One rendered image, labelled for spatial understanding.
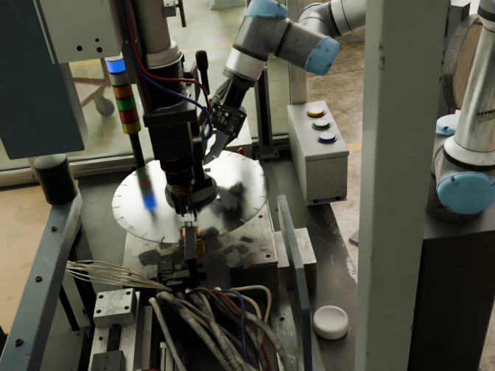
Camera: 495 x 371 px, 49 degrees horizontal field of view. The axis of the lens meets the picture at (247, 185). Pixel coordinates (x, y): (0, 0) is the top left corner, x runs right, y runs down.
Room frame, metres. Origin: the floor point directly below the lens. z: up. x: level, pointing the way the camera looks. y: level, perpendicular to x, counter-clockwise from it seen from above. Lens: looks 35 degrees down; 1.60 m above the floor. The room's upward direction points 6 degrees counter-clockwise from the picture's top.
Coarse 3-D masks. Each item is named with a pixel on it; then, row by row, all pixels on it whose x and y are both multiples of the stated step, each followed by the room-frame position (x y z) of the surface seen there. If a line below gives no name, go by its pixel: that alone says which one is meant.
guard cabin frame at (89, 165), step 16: (288, 0) 1.40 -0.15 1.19; (288, 16) 1.40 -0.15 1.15; (304, 80) 1.40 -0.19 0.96; (304, 96) 1.40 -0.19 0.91; (256, 144) 1.39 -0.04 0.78; (288, 144) 1.40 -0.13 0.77; (32, 160) 1.37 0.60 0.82; (80, 160) 1.39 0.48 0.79; (96, 160) 1.39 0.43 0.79; (112, 160) 1.38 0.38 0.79; (128, 160) 1.38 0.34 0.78; (0, 176) 1.37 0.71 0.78; (16, 176) 1.37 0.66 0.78; (32, 176) 1.38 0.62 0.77; (80, 176) 1.38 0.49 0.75
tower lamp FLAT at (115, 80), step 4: (108, 72) 1.21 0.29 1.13; (124, 72) 1.20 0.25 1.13; (112, 76) 1.19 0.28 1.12; (116, 76) 1.19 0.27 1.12; (120, 76) 1.19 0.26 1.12; (124, 76) 1.20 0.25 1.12; (112, 80) 1.20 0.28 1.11; (116, 80) 1.19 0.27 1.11; (120, 80) 1.19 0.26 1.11; (124, 80) 1.20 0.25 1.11; (112, 84) 1.20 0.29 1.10; (116, 84) 1.19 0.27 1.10; (120, 84) 1.19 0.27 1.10; (124, 84) 1.19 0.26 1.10
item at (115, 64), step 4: (120, 56) 1.21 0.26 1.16; (108, 60) 1.19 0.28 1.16; (112, 60) 1.19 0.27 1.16; (116, 60) 1.19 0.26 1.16; (120, 60) 1.20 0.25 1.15; (108, 64) 1.20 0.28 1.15; (112, 64) 1.19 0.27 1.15; (116, 64) 1.19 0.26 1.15; (120, 64) 1.19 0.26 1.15; (108, 68) 1.20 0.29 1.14; (112, 68) 1.19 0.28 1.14; (116, 68) 1.19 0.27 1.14; (120, 68) 1.19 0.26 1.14; (124, 68) 1.20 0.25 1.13; (112, 72) 1.19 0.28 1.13; (116, 72) 1.19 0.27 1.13; (120, 72) 1.19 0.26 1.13
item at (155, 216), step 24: (144, 168) 1.06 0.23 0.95; (216, 168) 1.02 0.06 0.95; (240, 168) 1.01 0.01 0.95; (120, 192) 0.97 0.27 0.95; (144, 192) 0.96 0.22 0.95; (240, 192) 0.92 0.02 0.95; (264, 192) 0.91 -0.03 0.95; (120, 216) 0.88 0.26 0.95; (144, 216) 0.88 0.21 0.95; (168, 216) 0.87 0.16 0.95; (192, 216) 0.86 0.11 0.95; (216, 216) 0.85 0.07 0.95; (240, 216) 0.84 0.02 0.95; (168, 240) 0.79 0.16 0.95
